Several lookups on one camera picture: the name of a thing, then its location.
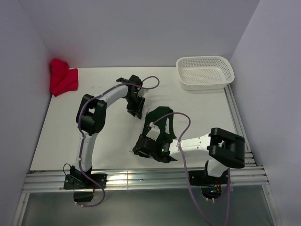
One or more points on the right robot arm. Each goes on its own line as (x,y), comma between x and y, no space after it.
(226,149)

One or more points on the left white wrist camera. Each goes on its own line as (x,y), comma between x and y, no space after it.
(142,92)

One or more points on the dark green t-shirt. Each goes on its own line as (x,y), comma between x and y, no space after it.
(165,125)

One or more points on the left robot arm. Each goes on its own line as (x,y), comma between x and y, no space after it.
(91,117)

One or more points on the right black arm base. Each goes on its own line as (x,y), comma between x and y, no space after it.
(211,187)

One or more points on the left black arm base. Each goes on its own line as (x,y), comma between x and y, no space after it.
(84,185)

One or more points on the red t-shirt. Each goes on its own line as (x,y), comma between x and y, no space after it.
(62,78)

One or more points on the aluminium rail frame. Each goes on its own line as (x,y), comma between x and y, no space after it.
(251,174)

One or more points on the white perforated plastic basket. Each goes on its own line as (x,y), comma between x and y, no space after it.
(204,72)

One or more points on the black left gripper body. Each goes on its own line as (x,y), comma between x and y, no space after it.
(134,103)

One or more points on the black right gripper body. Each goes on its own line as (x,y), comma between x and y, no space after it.
(144,155)

